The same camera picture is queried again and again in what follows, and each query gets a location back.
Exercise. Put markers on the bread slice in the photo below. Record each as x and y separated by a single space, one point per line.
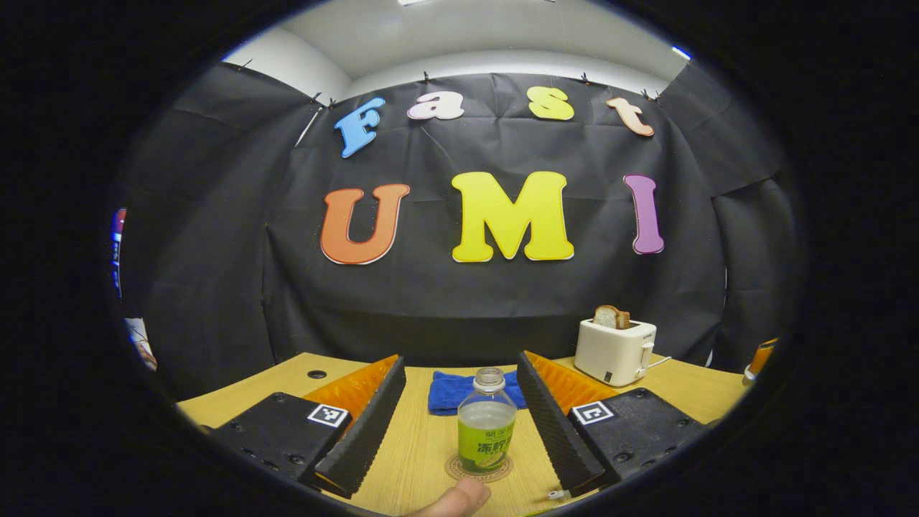
609 317

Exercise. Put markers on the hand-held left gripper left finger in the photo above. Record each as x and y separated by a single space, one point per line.
372 424

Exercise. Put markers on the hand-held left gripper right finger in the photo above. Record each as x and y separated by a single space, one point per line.
553 424

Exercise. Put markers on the clear water bottle green label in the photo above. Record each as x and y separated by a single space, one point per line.
487 434

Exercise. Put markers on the blue towel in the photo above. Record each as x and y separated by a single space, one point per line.
445 391

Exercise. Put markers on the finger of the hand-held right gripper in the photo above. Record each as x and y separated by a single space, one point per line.
762 357

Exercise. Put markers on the black backdrop cloth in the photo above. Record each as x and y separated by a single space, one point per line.
431 301

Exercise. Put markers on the round wooden coaster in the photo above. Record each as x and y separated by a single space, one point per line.
452 468

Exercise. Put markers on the white toaster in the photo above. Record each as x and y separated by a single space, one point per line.
610 352

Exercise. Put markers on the computer monitor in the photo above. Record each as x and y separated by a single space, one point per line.
118 248

